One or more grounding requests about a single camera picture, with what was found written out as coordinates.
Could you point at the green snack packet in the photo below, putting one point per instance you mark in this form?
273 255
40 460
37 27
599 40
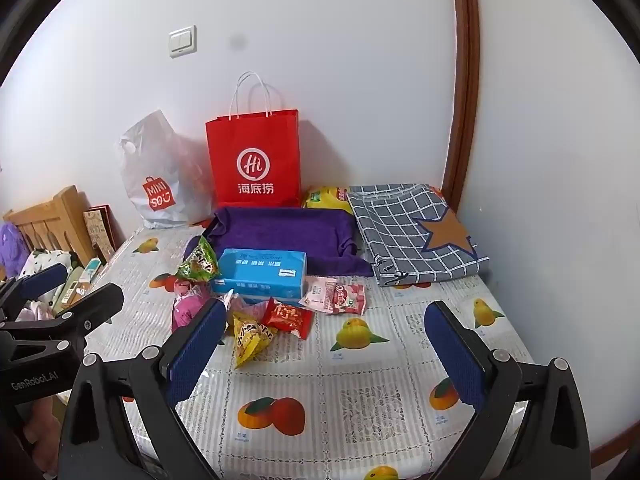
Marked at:
200 262

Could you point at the yellow triangular snack packet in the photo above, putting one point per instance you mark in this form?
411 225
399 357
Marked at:
250 337

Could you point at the white light switch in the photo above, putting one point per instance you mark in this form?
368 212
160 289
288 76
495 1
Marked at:
182 41

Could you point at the wooden headboard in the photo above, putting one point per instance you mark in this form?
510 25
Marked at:
55 220

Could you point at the red paper bag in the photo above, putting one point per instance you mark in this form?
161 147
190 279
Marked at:
250 140

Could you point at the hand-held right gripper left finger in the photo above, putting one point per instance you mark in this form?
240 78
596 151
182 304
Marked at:
197 352

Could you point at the wooden door frame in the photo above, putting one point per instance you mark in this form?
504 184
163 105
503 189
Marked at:
462 85

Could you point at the teal tube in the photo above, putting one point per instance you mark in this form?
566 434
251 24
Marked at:
91 271

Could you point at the white-pink snack packet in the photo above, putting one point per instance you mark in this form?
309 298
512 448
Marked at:
317 294

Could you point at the yellow snack bag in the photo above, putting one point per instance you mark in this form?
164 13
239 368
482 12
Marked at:
322 199

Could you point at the grey checkered star cloth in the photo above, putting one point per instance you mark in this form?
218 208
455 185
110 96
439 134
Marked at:
395 230

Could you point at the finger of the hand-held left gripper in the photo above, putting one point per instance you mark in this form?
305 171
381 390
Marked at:
45 280
95 305

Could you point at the white floral cloth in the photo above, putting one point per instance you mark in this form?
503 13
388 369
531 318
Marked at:
42 260

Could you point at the white remote control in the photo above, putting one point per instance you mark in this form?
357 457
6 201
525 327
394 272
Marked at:
67 290

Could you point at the pink strawberry snack packet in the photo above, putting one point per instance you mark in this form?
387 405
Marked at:
350 299

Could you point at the purple towel-lined tray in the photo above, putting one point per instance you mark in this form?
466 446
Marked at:
280 227

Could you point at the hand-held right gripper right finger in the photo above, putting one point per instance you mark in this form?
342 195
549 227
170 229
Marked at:
457 357

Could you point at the red candy packet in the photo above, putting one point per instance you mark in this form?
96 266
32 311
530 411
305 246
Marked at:
287 317

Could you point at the brown patterned book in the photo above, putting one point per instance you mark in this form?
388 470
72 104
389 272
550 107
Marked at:
97 232

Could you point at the blue tissue pack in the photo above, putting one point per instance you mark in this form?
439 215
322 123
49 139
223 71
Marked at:
260 270

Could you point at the white plastic bag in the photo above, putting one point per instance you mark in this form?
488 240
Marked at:
150 170

